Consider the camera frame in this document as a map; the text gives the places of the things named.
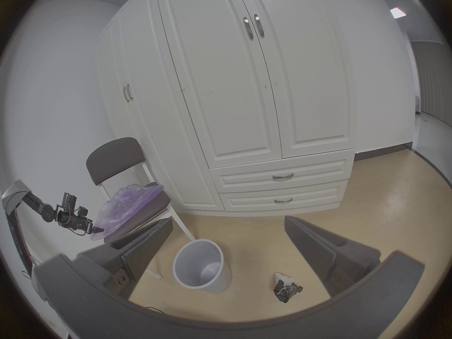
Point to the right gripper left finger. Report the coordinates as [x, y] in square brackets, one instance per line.
[120, 263]

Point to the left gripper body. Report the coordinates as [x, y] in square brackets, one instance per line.
[79, 224]

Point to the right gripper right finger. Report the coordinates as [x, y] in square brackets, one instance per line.
[328, 256]

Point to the purple plastic bag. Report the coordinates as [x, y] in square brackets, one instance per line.
[120, 207]

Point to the white printed wrapper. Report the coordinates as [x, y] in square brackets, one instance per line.
[282, 277]

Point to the black plastic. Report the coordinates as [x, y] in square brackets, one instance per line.
[287, 291]

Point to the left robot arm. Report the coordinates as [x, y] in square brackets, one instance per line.
[16, 196]

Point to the white trash bin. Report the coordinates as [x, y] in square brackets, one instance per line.
[219, 277]

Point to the white chair dark grey cushions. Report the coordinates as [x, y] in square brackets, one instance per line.
[113, 157]

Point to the white wardrobe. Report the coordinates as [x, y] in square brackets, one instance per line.
[247, 101]

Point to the ceiling light panel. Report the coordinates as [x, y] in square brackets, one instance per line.
[398, 12]

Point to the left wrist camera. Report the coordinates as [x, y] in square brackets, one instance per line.
[83, 211]

